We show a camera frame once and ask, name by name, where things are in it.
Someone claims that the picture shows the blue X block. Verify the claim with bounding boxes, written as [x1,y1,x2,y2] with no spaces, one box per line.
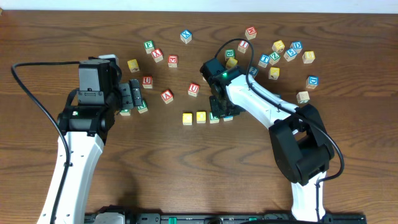
[180,30,192,44]

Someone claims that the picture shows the green J block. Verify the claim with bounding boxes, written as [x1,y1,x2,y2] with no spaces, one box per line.
[119,110,131,116]

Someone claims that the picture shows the yellow block upper right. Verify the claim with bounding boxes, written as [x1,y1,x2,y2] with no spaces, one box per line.
[272,40,285,54]

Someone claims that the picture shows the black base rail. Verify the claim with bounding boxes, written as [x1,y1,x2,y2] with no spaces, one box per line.
[83,204,368,224]

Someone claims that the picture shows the blue L block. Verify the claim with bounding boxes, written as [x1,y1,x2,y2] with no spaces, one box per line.
[223,116,234,122]

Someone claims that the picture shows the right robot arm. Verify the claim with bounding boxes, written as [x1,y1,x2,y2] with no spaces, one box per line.
[200,58,335,222]

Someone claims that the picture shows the yellow o block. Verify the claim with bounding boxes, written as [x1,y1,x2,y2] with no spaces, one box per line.
[226,57,238,69]
[196,111,206,124]

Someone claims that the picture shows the yellow K block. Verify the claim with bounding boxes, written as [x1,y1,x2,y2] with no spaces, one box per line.
[269,67,280,80]

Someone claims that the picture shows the blue 5 block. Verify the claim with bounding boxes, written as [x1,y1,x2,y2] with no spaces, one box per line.
[284,49,297,62]

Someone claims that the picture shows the blue 2 block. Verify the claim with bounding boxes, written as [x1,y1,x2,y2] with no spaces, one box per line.
[249,66,259,78]

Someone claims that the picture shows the red U block left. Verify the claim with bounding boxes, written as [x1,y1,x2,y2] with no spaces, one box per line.
[142,77,154,89]

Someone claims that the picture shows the plain wood L block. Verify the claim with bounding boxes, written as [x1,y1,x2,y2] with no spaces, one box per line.
[296,91,310,104]

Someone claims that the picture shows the red H block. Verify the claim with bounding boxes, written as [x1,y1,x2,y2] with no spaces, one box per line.
[245,26,257,40]

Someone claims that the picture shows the green F block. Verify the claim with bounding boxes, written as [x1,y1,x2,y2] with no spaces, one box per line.
[144,40,155,54]

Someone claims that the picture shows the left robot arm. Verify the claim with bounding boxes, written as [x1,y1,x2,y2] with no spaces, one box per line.
[38,54,142,223]

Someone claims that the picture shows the red U block centre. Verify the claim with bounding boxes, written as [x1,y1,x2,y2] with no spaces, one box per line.
[187,83,200,97]

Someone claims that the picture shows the blue D block right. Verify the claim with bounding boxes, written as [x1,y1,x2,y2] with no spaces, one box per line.
[305,76,319,89]

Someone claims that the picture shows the red E block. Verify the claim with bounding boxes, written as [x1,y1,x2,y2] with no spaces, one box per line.
[168,55,178,68]

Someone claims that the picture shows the red u block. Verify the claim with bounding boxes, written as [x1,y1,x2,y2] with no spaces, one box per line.
[142,77,154,89]
[187,83,200,97]

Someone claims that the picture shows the blue T block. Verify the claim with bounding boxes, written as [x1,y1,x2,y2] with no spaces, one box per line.
[258,54,271,68]

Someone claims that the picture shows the red I block upper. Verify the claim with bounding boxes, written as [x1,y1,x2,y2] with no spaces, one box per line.
[238,40,249,54]

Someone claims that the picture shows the green Z block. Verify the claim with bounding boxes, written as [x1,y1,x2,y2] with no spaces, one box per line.
[269,52,280,65]

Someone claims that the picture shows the yellow C block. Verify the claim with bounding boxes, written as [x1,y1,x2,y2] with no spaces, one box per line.
[182,113,193,126]

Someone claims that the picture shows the red X block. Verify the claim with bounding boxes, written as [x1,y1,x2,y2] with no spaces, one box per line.
[151,49,164,63]

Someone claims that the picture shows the blue d block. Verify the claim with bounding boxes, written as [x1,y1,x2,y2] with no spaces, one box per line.
[305,76,319,89]
[290,41,303,54]

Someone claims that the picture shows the yellow 8 block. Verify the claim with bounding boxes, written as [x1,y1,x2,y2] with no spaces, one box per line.
[302,51,315,64]

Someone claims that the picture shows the yellow block far left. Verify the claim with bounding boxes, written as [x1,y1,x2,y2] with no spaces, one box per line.
[127,59,139,73]

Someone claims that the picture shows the red A block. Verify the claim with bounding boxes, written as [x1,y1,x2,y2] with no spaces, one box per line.
[161,90,174,104]

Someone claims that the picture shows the green N block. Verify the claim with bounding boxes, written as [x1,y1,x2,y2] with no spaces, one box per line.
[137,100,148,114]

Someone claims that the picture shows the black cable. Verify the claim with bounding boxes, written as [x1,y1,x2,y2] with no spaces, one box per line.
[11,61,81,224]
[213,38,345,222]

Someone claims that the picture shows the green B block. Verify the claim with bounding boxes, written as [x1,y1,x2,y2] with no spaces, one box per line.
[224,49,236,61]

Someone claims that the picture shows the green R block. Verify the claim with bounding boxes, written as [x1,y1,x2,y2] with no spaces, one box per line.
[209,112,220,124]

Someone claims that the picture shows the right black cable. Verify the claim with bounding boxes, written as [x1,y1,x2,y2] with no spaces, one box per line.
[213,38,345,222]

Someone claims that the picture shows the blue D block upper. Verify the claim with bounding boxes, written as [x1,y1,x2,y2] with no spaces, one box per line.
[290,41,303,54]

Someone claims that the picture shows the left black cable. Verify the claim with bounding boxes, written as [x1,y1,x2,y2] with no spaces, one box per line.
[11,61,81,224]

